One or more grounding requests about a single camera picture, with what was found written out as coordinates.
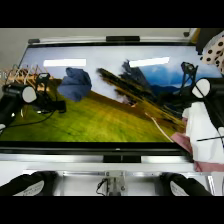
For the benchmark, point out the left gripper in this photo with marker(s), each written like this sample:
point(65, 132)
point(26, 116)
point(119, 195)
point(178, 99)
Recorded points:
point(55, 106)

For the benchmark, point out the blue shirt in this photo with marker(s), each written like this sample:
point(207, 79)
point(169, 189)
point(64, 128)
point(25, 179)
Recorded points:
point(76, 85)

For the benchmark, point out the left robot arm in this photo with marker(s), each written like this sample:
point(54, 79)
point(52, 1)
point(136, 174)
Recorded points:
point(10, 100)

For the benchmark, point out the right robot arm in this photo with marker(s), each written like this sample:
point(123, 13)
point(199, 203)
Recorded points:
point(213, 96)

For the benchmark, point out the pink garment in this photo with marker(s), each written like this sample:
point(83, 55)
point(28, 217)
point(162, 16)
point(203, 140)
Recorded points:
point(182, 139)

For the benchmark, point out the white garment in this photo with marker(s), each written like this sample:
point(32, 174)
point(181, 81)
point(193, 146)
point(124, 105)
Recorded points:
point(203, 130)

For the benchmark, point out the cream black-dotted garment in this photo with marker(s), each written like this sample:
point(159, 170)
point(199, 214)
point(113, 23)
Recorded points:
point(215, 50)

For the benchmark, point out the silver frame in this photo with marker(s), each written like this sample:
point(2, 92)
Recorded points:
point(66, 158)

